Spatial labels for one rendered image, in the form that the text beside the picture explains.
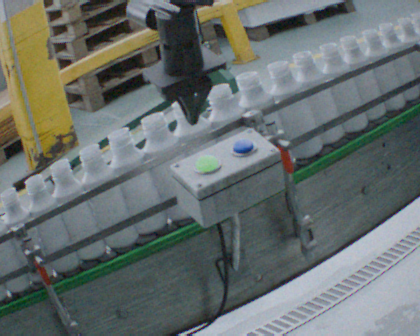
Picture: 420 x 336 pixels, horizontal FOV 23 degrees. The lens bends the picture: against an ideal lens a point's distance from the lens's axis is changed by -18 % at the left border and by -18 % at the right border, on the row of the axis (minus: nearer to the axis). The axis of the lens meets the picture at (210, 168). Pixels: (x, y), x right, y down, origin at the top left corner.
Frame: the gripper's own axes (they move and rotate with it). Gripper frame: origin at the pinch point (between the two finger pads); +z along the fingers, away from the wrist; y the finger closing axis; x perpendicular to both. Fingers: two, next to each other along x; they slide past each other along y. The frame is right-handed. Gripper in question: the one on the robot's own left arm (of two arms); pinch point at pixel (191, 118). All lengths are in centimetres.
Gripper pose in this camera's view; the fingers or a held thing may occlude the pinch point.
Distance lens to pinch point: 166.2
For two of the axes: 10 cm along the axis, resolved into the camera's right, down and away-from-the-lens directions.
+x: 5.0, 4.6, -7.3
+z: 1.2, 8.0, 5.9
